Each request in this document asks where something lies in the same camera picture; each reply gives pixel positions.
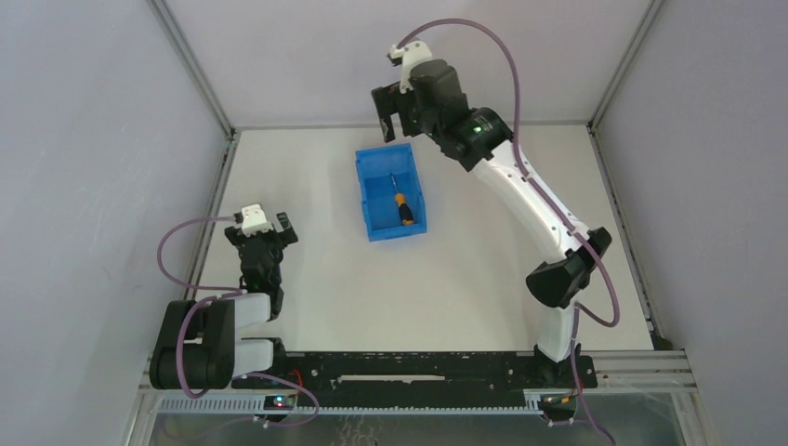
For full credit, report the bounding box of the orange black handled screwdriver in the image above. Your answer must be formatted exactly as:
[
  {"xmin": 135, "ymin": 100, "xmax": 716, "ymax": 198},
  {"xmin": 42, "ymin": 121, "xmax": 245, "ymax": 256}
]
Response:
[{"xmin": 389, "ymin": 174, "xmax": 414, "ymax": 226}]

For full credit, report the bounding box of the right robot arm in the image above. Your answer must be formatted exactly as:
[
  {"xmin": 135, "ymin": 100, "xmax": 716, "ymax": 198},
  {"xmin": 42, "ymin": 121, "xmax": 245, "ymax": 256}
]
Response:
[{"xmin": 371, "ymin": 59, "xmax": 611, "ymax": 363}]

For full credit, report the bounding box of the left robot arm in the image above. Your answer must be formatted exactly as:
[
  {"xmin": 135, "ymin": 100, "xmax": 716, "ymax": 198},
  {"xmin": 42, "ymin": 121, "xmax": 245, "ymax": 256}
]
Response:
[{"xmin": 149, "ymin": 204, "xmax": 298, "ymax": 399}]

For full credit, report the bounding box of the blue plastic bin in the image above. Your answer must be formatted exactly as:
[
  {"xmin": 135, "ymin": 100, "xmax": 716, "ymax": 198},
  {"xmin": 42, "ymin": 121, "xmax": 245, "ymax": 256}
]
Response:
[{"xmin": 355, "ymin": 143, "xmax": 427, "ymax": 242}]

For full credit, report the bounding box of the small electronics board with leds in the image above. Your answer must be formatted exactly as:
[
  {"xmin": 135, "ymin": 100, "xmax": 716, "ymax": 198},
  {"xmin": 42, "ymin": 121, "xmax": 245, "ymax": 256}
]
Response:
[{"xmin": 263, "ymin": 395, "xmax": 297, "ymax": 411}]

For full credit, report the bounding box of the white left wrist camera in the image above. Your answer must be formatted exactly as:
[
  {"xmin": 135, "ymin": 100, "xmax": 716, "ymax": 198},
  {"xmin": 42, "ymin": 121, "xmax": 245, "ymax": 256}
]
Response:
[{"xmin": 240, "ymin": 203, "xmax": 274, "ymax": 236}]

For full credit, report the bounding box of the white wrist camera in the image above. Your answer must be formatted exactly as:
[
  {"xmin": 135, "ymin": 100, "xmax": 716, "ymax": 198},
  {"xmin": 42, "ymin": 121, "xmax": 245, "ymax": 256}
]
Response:
[
  {"xmin": 387, "ymin": 37, "xmax": 434, "ymax": 95},
  {"xmin": 240, "ymin": 203, "xmax": 274, "ymax": 236}
]

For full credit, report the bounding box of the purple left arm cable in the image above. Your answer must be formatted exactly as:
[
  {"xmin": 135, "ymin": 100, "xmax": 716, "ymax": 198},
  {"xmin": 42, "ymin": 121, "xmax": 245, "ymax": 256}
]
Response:
[{"xmin": 156, "ymin": 215, "xmax": 322, "ymax": 429}]

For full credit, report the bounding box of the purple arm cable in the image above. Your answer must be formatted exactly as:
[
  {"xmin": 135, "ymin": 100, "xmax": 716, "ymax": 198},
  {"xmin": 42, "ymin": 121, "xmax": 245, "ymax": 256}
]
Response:
[
  {"xmin": 396, "ymin": 18, "xmax": 621, "ymax": 446},
  {"xmin": 156, "ymin": 215, "xmax": 322, "ymax": 429}
]

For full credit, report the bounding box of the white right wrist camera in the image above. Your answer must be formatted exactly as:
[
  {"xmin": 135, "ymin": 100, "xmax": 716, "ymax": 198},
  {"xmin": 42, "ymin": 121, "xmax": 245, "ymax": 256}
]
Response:
[{"xmin": 387, "ymin": 37, "xmax": 434, "ymax": 95}]

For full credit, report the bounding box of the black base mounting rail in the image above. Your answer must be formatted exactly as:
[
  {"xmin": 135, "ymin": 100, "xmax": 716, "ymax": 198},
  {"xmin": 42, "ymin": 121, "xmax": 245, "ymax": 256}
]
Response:
[{"xmin": 268, "ymin": 351, "xmax": 598, "ymax": 410}]

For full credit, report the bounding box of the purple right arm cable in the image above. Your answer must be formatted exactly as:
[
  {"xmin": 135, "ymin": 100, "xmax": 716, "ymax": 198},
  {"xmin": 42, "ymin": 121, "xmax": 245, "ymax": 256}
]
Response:
[{"xmin": 396, "ymin": 18, "xmax": 621, "ymax": 446}]

